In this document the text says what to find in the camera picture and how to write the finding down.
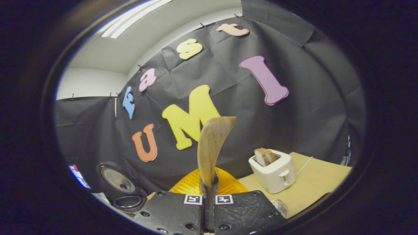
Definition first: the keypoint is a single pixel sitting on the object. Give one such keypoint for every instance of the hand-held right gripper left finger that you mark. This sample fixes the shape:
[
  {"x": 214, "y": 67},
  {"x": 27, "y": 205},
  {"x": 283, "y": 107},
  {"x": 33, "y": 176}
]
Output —
[{"x": 173, "y": 212}]

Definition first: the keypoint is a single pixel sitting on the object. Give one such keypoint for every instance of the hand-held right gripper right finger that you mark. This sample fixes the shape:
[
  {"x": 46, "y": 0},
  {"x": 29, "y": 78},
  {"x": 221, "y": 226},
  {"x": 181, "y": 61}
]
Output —
[{"x": 245, "y": 212}]

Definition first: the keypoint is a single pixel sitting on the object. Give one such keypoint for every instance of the black silver rice cooker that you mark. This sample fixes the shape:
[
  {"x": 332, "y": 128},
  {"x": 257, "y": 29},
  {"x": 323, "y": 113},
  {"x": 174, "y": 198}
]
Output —
[{"x": 119, "y": 179}]

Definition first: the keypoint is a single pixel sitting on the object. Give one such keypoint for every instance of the wooden spoon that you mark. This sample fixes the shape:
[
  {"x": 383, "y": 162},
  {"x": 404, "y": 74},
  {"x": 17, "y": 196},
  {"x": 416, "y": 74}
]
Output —
[{"x": 212, "y": 143}]

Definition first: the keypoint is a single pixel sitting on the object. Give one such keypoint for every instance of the white toaster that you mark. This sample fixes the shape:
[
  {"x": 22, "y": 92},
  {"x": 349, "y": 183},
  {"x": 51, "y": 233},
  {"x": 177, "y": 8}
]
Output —
[{"x": 272, "y": 178}]

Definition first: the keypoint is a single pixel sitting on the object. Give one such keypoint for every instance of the toasted bread slice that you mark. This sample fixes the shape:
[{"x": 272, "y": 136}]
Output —
[{"x": 264, "y": 156}]

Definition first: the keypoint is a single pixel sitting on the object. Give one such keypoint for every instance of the black backdrop cloth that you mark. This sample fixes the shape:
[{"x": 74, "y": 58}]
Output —
[{"x": 294, "y": 130}]

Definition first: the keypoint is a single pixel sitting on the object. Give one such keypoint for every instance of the computer monitor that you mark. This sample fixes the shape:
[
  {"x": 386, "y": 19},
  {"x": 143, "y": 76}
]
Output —
[{"x": 80, "y": 176}]

